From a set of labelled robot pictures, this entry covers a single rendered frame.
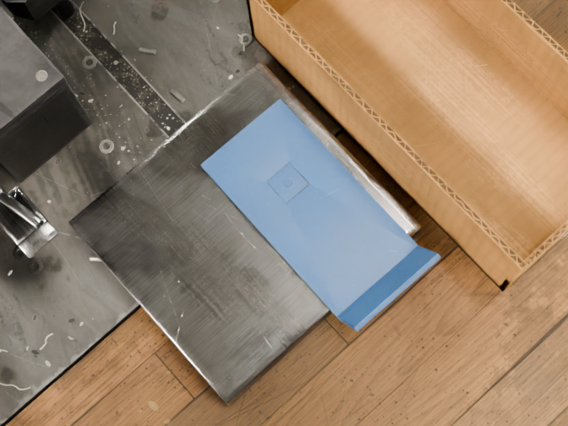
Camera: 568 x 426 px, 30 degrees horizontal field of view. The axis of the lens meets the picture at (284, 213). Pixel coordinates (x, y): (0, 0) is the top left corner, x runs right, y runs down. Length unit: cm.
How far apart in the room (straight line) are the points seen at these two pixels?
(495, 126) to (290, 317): 19
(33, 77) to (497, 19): 30
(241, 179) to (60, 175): 13
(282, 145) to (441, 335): 16
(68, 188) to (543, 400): 35
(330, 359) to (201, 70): 22
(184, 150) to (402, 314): 18
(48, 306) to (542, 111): 36
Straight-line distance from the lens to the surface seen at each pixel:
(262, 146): 70
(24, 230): 65
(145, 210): 70
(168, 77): 76
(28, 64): 68
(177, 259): 69
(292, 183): 70
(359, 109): 67
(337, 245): 68
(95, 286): 72
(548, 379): 71
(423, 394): 70
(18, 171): 73
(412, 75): 74
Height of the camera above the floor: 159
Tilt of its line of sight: 75 degrees down
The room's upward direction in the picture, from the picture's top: 8 degrees counter-clockwise
